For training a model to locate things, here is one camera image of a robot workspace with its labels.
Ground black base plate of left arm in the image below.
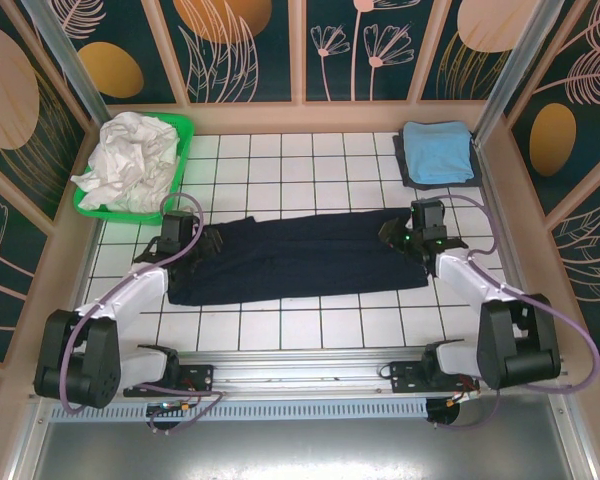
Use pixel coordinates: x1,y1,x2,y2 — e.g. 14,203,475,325
123,362,216,399

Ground white crumpled t-shirts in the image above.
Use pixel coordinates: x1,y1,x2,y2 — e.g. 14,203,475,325
70,111,181,213

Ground grey metal sheet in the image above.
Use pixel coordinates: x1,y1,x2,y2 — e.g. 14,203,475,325
9,394,596,480

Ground black base plate of right arm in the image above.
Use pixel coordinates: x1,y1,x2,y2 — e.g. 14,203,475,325
379,359,481,396

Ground aluminium corner post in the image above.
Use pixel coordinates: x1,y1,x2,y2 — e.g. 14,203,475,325
472,0,554,144
22,0,111,124

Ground grey slotted cable duct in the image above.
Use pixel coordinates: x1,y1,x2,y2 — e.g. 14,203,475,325
49,399,429,421

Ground green plastic basket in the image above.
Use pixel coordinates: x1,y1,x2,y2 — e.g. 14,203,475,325
72,112,196,226

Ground dark grey folded t-shirt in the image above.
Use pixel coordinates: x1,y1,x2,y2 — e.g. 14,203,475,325
392,130,485,190

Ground small wired connector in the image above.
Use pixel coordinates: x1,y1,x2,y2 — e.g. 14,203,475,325
444,387,481,406
147,397,196,417

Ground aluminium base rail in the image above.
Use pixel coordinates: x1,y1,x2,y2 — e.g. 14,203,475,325
27,349,579,401

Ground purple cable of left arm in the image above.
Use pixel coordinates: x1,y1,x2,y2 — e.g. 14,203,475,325
59,192,226,435

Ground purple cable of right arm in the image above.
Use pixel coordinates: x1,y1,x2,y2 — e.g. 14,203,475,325
429,194,600,430

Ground navy blue t-shirt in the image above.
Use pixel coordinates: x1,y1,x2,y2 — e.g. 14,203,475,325
165,208,429,307

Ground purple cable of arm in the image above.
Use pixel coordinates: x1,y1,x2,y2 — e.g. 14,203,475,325
429,194,600,430
59,192,226,435

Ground light blue folded t-shirt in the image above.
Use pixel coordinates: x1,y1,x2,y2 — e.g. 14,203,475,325
402,120,475,185

